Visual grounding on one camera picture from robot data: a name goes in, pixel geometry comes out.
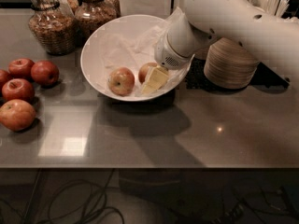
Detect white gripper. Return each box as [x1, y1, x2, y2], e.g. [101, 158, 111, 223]
[141, 35, 192, 95]

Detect yellow-red apple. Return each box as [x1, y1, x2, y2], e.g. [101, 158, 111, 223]
[107, 67, 135, 96]
[138, 63, 157, 83]

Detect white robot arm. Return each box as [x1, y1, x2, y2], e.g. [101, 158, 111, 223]
[154, 0, 299, 89]

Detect large white bowl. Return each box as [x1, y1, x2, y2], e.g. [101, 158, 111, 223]
[79, 14, 192, 103]

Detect red apple back right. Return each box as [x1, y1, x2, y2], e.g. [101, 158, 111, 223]
[31, 61, 59, 87]

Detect red apple back left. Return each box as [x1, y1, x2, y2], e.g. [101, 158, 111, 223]
[8, 58, 35, 79]

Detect red apple middle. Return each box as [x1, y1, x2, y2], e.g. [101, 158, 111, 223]
[2, 78, 35, 103]

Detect red-yellow apple front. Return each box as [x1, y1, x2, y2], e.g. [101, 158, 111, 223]
[0, 99, 36, 132]

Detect red apple at left edge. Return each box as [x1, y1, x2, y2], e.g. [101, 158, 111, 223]
[0, 69, 12, 91]

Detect white paper liner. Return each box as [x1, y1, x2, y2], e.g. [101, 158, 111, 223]
[102, 8, 191, 101]

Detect stack of paper bowls rear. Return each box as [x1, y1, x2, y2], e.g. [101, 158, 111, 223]
[194, 47, 209, 60]

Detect glass granola jar middle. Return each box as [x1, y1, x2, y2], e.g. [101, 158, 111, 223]
[75, 0, 117, 39]

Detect glass granola jar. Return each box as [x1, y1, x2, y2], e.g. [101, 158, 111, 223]
[75, 0, 117, 39]
[28, 0, 77, 55]

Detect glass granola jar front left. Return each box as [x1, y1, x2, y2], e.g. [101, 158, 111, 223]
[28, 0, 77, 55]

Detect black cables under table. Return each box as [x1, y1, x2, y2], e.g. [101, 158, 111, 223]
[0, 169, 125, 224]

